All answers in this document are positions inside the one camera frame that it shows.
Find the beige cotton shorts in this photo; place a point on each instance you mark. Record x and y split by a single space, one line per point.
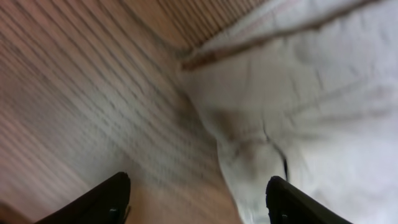
315 105

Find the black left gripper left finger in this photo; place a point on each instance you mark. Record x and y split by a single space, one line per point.
107 203

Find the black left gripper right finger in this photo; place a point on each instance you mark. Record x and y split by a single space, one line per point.
288 205

